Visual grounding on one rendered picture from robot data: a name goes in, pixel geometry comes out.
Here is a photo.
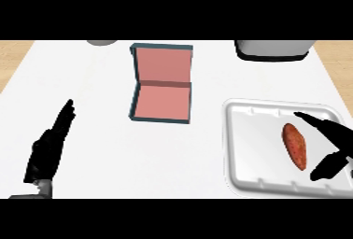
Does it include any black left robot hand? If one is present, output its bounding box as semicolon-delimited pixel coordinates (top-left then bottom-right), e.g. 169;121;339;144
23;98;77;185

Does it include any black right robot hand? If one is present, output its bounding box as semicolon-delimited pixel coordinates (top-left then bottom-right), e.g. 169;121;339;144
293;111;353;182

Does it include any orange sweet potato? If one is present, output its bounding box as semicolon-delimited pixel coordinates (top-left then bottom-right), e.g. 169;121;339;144
281;122;309;172

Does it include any white foam tray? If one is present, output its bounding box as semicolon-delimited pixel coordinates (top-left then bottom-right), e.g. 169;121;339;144
222;98;353;199

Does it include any open pink and teal box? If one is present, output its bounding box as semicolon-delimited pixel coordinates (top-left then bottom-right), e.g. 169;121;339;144
127;42;195;125

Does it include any white and black appliance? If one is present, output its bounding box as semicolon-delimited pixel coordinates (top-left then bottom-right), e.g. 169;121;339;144
234;40;318;63

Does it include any grey round object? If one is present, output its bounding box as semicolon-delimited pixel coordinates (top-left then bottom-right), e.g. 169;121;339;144
86;40;119;47

